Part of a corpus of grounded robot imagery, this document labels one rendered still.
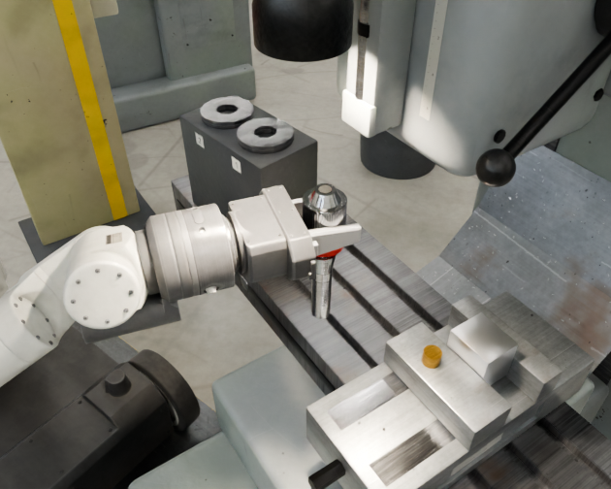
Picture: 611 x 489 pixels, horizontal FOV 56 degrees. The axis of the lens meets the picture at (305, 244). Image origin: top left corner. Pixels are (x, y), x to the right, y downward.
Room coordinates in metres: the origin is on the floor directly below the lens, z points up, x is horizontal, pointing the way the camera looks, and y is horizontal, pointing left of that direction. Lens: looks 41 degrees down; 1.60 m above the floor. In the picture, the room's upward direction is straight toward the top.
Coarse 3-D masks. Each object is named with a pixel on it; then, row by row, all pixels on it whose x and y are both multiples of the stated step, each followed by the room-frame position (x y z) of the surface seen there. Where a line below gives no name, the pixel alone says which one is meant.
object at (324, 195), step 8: (320, 184) 0.49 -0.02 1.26; (328, 184) 0.49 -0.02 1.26; (312, 192) 0.48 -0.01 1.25; (320, 192) 0.47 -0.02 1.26; (328, 192) 0.47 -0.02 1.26; (336, 192) 0.48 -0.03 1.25; (312, 200) 0.47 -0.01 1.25; (320, 200) 0.47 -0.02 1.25; (328, 200) 0.47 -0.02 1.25; (336, 200) 0.47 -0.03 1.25; (320, 208) 0.46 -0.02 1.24; (328, 208) 0.46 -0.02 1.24
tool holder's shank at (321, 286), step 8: (320, 264) 0.47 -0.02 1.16; (328, 264) 0.47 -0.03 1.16; (320, 272) 0.47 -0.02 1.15; (328, 272) 0.47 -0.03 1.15; (312, 280) 0.47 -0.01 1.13; (320, 280) 0.47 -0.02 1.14; (328, 280) 0.47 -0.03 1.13; (312, 288) 0.47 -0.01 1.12; (320, 288) 0.47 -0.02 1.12; (328, 288) 0.47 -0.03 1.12; (312, 296) 0.47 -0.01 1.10; (320, 296) 0.47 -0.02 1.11; (328, 296) 0.47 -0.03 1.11; (312, 304) 0.47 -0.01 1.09; (320, 304) 0.47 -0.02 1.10; (328, 304) 0.47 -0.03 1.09; (312, 312) 0.47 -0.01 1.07; (320, 312) 0.47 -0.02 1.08; (328, 312) 0.47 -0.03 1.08
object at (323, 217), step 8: (304, 200) 0.48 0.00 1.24; (344, 200) 0.48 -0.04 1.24; (304, 208) 0.47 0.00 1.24; (312, 208) 0.46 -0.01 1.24; (336, 208) 0.46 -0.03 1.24; (344, 208) 0.47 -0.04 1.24; (304, 216) 0.47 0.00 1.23; (312, 216) 0.46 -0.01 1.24; (320, 216) 0.46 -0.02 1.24; (328, 216) 0.46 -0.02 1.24; (336, 216) 0.46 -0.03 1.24; (344, 216) 0.47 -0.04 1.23; (312, 224) 0.46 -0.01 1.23; (320, 224) 0.46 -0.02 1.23; (328, 224) 0.46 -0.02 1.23; (336, 224) 0.46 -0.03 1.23; (344, 224) 0.47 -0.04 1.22
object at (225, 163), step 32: (192, 128) 0.85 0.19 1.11; (224, 128) 0.83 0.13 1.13; (256, 128) 0.81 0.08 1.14; (288, 128) 0.81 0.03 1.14; (192, 160) 0.86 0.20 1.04; (224, 160) 0.78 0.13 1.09; (256, 160) 0.74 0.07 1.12; (288, 160) 0.75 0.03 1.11; (192, 192) 0.87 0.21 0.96; (224, 192) 0.79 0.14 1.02; (256, 192) 0.73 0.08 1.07; (288, 192) 0.75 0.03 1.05
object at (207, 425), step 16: (112, 352) 0.94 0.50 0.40; (128, 352) 0.94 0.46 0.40; (208, 416) 0.75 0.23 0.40; (176, 432) 0.71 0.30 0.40; (192, 432) 0.71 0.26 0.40; (208, 432) 0.71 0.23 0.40; (160, 448) 0.67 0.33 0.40; (176, 448) 0.67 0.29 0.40; (144, 464) 0.63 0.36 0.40; (160, 464) 0.63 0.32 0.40; (128, 480) 0.60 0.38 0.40
